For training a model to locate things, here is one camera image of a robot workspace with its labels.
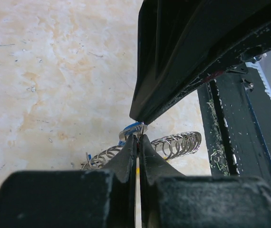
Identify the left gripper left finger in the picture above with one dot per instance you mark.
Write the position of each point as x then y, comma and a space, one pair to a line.
103, 198

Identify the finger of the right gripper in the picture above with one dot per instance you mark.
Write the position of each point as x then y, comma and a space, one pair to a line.
233, 28
171, 43

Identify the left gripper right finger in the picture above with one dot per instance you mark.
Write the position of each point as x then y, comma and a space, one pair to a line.
170, 199

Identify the blue key tag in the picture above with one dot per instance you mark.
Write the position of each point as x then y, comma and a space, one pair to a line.
136, 129

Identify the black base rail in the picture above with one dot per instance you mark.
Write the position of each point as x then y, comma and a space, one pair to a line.
236, 112

